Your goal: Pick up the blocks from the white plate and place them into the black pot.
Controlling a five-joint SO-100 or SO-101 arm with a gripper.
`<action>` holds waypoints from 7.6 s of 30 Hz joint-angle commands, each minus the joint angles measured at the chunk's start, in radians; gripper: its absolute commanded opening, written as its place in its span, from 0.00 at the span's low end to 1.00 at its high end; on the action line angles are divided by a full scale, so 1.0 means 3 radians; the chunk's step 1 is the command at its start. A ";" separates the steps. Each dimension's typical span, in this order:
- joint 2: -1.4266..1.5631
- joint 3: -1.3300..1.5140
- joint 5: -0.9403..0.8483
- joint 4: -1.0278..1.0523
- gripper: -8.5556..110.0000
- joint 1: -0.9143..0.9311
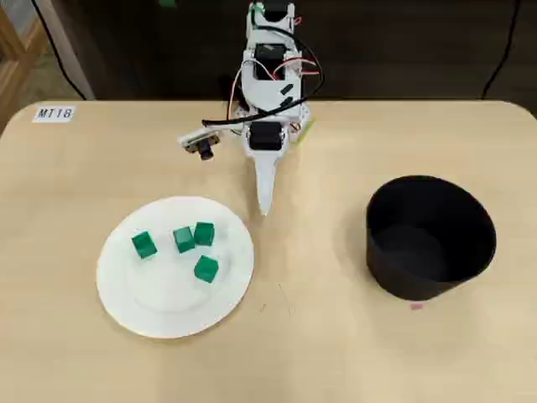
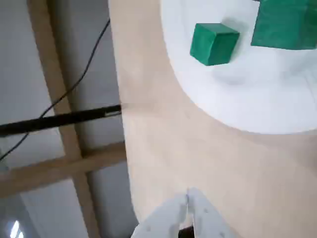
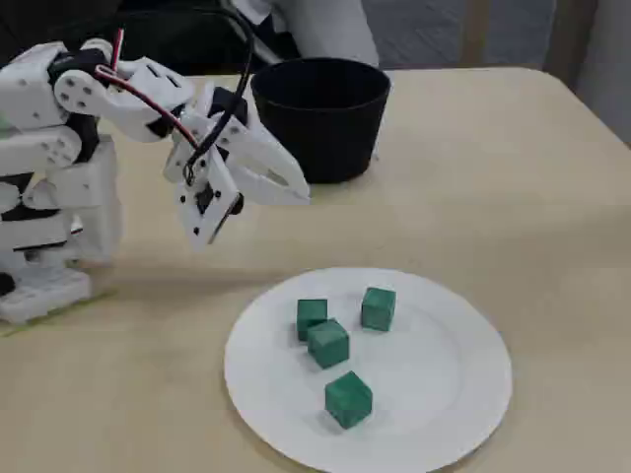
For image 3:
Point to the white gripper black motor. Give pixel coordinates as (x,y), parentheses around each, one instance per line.
(252,157)

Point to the green block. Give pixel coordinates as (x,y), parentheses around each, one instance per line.
(328,345)
(347,399)
(310,310)
(378,308)

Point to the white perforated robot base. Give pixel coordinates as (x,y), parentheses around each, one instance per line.
(44,295)

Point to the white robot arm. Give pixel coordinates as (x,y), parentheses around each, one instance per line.
(29,98)

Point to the black pot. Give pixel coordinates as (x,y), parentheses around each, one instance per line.
(320,138)

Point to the white plate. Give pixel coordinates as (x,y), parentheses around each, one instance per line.
(443,394)

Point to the person in white coat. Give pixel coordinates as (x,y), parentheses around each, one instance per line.
(325,29)

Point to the yellow green tape strip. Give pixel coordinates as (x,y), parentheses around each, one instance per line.
(98,298)

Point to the black clamp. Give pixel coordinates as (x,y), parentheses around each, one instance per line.
(5,285)

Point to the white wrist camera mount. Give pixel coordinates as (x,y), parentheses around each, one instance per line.
(207,224)

